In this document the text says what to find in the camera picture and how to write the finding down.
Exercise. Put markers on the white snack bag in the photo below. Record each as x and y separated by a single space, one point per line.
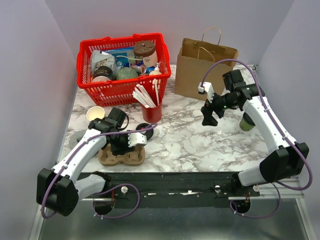
100 58

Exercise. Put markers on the cream pump bottle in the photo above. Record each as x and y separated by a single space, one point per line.
156 70

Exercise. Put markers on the blue box in basket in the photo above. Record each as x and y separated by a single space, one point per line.
122 55

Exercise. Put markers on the brown paper bag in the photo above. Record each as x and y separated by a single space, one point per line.
194 60

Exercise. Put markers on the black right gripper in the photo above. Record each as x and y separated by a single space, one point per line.
207 110

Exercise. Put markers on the red blue drink can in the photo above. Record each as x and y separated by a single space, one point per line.
140 68

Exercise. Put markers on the brown cardboard cup carrier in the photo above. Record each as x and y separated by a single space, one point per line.
132 159

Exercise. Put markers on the red cup holder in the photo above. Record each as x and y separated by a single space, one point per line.
152 115

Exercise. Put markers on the stack of green paper cups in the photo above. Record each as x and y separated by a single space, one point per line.
95 112

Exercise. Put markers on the red plastic shopping basket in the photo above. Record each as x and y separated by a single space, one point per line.
119 92

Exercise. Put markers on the dark instant noodle cup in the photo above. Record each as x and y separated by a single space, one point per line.
102 74

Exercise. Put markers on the brown lid paper tub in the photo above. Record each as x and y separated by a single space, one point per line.
146 51

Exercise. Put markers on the green netted melon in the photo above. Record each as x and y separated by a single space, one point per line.
126 73

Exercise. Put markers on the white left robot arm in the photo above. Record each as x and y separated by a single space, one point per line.
59 188

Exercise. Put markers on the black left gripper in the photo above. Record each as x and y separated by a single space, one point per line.
120 151

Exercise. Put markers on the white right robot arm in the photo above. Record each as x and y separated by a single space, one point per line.
286 155

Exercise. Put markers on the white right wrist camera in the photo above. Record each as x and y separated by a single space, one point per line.
206 88

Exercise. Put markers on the green paper coffee cup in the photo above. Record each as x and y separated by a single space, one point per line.
244 126

